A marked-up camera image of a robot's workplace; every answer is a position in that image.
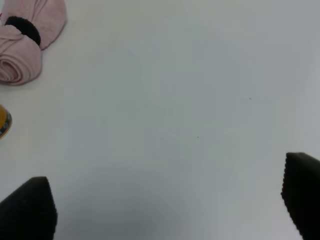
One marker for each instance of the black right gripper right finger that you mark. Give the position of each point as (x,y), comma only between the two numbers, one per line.
(301,193)

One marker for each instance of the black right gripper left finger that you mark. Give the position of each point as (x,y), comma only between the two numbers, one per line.
(29,213)

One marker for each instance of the gold Red Bull can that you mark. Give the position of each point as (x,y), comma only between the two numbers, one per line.
(5,121)

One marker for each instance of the rolled pink towel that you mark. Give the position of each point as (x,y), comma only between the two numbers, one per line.
(27,27)

